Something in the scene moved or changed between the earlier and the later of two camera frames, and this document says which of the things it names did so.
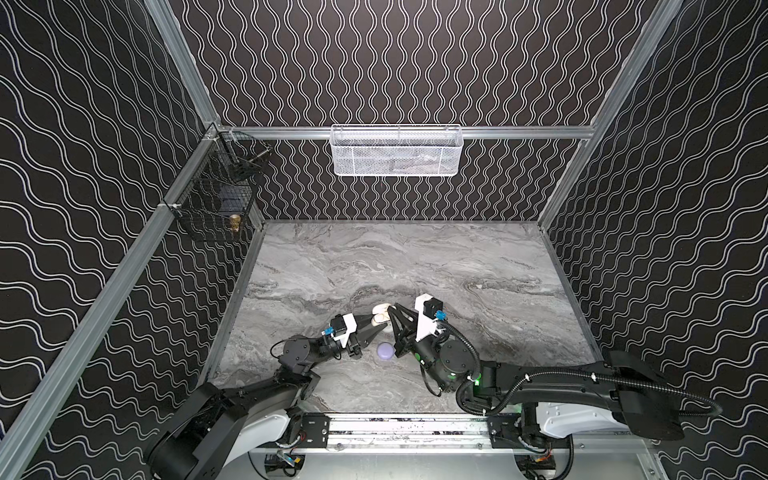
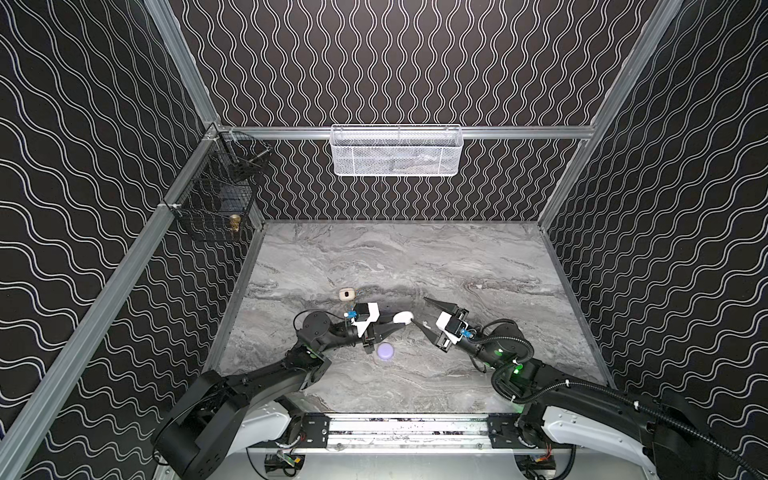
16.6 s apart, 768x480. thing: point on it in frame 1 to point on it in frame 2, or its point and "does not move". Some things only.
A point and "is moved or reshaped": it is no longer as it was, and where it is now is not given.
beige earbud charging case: x=381 y=314 is moved or reshaped
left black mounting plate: x=314 y=429 does not move
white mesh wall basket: x=396 y=150 does not move
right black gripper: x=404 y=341 to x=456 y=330
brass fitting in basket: x=235 y=221 does not move
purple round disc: x=385 y=350 does not move
